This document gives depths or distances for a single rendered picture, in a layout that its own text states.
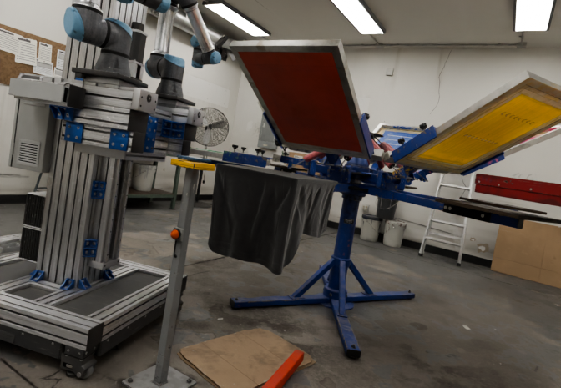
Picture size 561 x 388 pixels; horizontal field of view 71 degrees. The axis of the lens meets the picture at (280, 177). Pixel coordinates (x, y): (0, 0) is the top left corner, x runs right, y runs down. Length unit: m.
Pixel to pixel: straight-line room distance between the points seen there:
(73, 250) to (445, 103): 5.31
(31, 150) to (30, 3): 3.34
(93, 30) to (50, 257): 1.13
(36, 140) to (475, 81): 5.48
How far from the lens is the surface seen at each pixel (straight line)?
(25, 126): 2.31
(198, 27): 2.46
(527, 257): 6.04
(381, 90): 6.55
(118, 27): 1.90
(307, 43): 1.81
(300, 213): 1.80
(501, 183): 2.01
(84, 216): 2.13
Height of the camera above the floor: 1.03
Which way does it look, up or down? 3 degrees down
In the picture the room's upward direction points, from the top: 9 degrees clockwise
